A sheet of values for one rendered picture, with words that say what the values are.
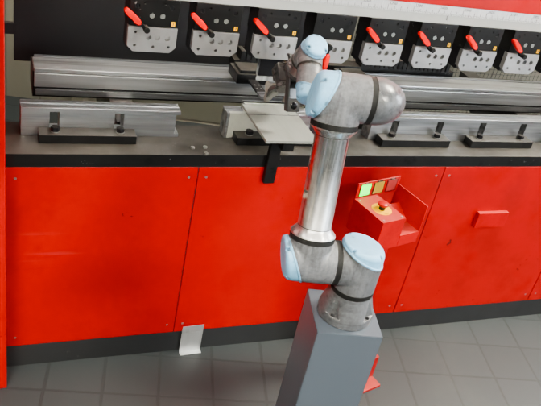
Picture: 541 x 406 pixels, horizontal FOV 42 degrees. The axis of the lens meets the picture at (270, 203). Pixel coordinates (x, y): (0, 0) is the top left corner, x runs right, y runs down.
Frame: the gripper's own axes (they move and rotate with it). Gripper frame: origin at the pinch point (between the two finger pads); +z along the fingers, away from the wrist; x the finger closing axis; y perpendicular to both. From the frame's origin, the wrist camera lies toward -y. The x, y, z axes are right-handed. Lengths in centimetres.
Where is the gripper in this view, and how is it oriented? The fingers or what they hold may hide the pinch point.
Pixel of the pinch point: (274, 101)
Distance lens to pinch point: 237.3
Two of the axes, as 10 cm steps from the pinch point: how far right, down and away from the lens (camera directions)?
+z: -3.5, 2.9, 8.9
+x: -9.3, 0.2, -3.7
